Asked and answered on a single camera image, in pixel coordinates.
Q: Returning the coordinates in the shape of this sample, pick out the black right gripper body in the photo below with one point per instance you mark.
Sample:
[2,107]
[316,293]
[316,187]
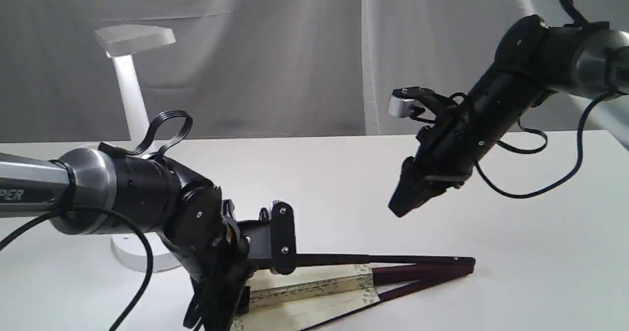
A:
[459,139]

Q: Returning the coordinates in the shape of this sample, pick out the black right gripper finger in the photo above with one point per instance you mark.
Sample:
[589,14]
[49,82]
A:
[437,185]
[412,190]

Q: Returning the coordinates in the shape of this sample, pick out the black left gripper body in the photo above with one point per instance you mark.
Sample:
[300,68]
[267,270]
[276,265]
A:
[214,253]

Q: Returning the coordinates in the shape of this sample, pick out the folding paper fan dark ribs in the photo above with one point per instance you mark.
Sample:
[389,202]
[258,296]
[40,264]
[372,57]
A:
[314,296]

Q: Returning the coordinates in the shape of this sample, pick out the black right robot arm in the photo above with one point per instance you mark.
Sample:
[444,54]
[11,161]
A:
[532,62]

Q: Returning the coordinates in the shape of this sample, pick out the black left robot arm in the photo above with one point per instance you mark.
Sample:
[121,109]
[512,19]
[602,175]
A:
[89,191]

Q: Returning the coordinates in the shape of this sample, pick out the white desk lamp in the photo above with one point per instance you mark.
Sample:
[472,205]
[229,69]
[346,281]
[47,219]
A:
[121,43]

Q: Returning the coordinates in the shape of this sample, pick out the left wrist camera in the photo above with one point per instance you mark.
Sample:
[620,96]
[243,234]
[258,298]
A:
[272,239]

